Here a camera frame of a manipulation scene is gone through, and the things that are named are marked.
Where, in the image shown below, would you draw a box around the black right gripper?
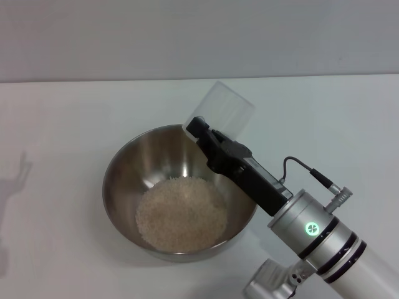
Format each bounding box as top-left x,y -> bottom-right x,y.
185,116 -> 294,218

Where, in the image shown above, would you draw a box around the clear plastic measuring cup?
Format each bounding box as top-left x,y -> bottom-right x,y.
185,80 -> 256,141

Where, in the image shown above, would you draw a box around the white rice grains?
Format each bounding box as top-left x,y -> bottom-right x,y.
135,176 -> 228,253

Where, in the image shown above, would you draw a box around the stainless steel mixing bowl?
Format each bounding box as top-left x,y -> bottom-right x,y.
102,123 -> 261,264

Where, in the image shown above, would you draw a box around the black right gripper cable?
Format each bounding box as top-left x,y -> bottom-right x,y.
279,157 -> 353,204

